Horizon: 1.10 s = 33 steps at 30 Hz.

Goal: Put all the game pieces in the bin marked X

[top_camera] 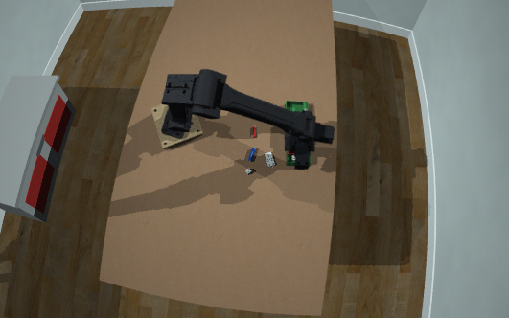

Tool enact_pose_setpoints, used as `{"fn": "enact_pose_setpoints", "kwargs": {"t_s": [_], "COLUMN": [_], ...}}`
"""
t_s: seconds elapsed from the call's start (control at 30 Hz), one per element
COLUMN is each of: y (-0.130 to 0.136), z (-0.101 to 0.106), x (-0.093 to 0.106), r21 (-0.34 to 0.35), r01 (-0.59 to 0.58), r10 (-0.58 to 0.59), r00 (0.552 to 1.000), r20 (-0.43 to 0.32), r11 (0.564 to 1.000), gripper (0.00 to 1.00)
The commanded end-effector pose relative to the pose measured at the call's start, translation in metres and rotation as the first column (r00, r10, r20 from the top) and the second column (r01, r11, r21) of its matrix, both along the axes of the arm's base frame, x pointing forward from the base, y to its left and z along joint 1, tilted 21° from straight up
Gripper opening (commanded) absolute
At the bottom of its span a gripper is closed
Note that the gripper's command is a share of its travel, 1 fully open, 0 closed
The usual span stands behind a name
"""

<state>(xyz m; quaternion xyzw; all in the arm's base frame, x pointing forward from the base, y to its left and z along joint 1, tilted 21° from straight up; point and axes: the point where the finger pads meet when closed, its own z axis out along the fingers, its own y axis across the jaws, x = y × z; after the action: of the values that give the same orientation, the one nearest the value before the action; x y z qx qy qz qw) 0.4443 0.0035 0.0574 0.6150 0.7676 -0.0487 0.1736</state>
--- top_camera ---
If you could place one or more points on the green open bin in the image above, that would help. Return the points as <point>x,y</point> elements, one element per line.
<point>295,106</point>

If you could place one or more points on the blue aa battery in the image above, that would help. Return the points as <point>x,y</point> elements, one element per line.
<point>251,154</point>

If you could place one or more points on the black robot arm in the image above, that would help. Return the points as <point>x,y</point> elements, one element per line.
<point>198,92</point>

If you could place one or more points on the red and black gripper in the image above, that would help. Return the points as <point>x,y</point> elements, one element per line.
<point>287,144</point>

